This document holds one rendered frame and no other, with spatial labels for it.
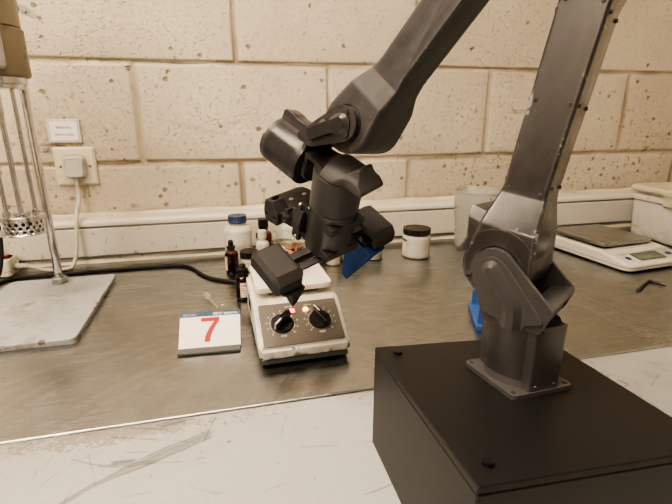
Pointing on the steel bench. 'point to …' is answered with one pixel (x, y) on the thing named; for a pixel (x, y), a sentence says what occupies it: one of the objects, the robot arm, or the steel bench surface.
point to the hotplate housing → (297, 344)
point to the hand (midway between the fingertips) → (321, 272)
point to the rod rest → (475, 312)
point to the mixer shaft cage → (12, 225)
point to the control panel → (304, 331)
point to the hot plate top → (314, 278)
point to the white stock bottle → (238, 232)
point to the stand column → (41, 186)
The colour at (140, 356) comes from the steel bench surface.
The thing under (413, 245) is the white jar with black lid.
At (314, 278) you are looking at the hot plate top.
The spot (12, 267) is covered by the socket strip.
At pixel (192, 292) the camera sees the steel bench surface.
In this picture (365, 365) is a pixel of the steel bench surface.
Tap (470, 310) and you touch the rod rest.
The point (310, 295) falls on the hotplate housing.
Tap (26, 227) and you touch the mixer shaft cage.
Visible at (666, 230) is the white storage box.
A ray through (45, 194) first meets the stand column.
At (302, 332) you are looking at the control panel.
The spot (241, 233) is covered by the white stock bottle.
